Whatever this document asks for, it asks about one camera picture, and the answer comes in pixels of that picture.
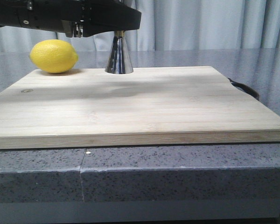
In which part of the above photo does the black board handle strap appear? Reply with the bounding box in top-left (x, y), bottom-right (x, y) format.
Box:
top-left (227, 77), bottom-right (259, 101)

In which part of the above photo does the steel double jigger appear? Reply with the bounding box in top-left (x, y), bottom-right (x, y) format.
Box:
top-left (105, 31), bottom-right (133, 74)

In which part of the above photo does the light wooden cutting board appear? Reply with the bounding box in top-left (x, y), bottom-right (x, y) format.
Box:
top-left (0, 66), bottom-right (280, 149)

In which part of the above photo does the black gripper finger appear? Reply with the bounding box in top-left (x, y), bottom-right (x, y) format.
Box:
top-left (83, 0), bottom-right (141, 37)

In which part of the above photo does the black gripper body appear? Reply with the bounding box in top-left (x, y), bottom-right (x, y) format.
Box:
top-left (0, 0), bottom-right (86, 37)

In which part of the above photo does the yellow lemon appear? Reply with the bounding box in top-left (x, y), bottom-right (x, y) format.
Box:
top-left (29, 39), bottom-right (78, 74)

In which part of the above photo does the grey curtain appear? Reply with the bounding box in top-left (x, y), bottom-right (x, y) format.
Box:
top-left (0, 0), bottom-right (280, 53)

